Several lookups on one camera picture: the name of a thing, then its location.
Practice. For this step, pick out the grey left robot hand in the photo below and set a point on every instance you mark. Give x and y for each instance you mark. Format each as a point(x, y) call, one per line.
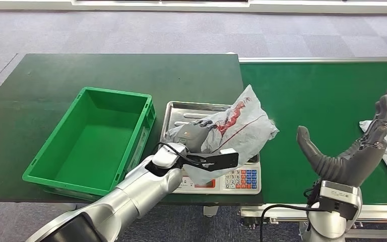
point(193, 135)

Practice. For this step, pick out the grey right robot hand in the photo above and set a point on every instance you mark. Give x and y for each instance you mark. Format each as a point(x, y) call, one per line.
point(347, 165)

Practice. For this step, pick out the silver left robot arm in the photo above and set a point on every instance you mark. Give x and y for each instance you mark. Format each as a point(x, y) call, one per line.
point(136, 193)

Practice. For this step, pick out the green conveyor belt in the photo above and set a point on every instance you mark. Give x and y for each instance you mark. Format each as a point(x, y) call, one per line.
point(313, 97)

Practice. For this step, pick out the steel weighing pan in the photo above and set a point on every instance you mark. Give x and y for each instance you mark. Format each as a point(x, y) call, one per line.
point(180, 112)

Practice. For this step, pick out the white electronic scale body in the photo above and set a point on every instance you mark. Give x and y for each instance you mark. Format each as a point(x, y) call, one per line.
point(240, 182)

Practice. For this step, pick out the grey table leg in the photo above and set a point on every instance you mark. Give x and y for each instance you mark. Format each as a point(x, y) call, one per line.
point(210, 211)

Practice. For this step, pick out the dark green table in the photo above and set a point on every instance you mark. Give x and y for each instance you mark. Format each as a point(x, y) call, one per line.
point(130, 73)

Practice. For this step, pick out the green plastic crate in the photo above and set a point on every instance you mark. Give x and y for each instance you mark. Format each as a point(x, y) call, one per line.
point(96, 133)

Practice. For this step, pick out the white floor ledge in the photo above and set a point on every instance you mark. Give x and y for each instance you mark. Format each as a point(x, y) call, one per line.
point(313, 6)

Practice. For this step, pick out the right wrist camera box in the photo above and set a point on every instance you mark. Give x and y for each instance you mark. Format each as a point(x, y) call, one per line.
point(340, 197)

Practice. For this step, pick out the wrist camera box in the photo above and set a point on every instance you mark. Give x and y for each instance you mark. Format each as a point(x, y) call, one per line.
point(340, 197)
point(225, 160)

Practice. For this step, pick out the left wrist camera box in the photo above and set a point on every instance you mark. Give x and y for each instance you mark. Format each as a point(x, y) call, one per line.
point(225, 160)

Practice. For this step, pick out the metal conveyor bracket hardware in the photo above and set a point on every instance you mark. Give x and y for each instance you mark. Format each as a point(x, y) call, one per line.
point(257, 223)

